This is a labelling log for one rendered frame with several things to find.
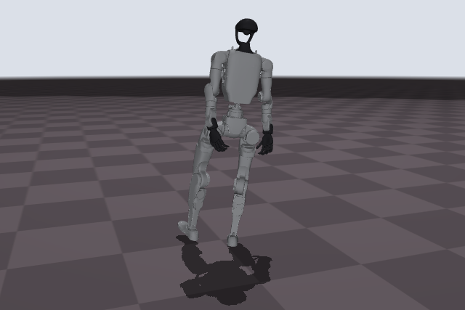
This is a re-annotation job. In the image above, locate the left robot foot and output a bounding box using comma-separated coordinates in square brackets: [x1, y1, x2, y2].
[177, 221, 199, 241]

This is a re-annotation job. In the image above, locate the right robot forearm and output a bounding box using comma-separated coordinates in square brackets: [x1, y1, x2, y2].
[261, 95, 273, 131]

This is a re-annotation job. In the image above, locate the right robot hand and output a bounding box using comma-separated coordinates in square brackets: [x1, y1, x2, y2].
[256, 124, 273, 155]

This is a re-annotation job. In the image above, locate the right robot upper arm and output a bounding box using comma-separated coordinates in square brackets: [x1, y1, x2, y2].
[258, 57, 273, 102]

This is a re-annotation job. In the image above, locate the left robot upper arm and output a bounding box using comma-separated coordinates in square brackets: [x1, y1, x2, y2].
[209, 51, 229, 96]

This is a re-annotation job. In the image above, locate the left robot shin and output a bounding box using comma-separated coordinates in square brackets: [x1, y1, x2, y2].
[187, 173, 206, 229]

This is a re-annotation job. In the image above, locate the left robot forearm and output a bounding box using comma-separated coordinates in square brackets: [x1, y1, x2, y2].
[204, 83, 218, 127]

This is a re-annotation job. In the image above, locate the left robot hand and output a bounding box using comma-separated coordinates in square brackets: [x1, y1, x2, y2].
[207, 118, 229, 152]

